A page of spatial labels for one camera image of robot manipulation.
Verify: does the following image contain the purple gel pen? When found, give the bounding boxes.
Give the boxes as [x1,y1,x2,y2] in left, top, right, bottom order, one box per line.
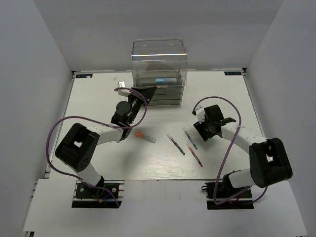
[166,134,185,155]

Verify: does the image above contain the table label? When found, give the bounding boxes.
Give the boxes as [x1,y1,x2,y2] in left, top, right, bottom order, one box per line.
[224,71,242,76]
[76,74,93,79]

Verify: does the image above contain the red gel pen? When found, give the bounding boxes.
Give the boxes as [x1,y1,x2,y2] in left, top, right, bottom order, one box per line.
[186,143,203,167]

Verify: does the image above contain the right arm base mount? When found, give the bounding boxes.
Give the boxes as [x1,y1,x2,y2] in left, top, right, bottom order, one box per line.
[201,181,254,210]

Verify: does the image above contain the left table label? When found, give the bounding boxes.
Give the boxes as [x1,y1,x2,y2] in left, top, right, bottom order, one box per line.
[76,74,93,79]

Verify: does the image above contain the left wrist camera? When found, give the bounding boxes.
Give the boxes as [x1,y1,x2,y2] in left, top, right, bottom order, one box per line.
[114,81,131,97]

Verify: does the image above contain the clear plastic drawer organizer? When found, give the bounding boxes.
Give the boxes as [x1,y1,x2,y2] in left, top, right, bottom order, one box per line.
[131,39,188,106]

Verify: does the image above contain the blue cap highlighter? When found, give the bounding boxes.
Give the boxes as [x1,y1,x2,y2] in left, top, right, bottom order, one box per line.
[155,78,177,83]

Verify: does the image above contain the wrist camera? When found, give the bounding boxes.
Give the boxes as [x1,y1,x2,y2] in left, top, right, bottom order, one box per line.
[192,105,205,124]
[114,81,131,97]

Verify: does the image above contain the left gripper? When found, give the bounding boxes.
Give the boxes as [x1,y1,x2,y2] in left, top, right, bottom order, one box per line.
[127,86,157,125]

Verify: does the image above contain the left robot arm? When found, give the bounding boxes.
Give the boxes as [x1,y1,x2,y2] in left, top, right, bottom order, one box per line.
[55,86,157,197]

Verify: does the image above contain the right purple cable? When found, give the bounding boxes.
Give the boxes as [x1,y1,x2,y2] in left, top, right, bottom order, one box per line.
[193,96,269,205]

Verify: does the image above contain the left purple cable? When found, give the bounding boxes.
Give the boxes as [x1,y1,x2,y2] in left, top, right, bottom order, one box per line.
[46,87,149,207]

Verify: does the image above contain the green gel pen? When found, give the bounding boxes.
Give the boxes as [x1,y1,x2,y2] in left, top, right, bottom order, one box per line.
[182,127,198,150]

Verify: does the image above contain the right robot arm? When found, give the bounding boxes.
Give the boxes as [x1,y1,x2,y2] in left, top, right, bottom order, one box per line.
[193,105,293,197]

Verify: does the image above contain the right table label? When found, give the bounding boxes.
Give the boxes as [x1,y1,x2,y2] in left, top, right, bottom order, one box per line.
[224,71,242,76]

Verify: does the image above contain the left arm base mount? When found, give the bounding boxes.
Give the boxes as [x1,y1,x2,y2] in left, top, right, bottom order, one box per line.
[72,181,124,209]

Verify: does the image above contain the orange cap highlighter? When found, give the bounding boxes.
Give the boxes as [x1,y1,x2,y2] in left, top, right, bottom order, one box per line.
[135,132,156,144]

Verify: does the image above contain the purple cable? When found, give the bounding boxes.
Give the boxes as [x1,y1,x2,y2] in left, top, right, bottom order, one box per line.
[193,96,269,205]
[46,87,149,207]

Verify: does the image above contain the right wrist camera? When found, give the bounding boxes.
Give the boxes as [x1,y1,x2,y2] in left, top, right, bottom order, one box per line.
[192,105,205,124]

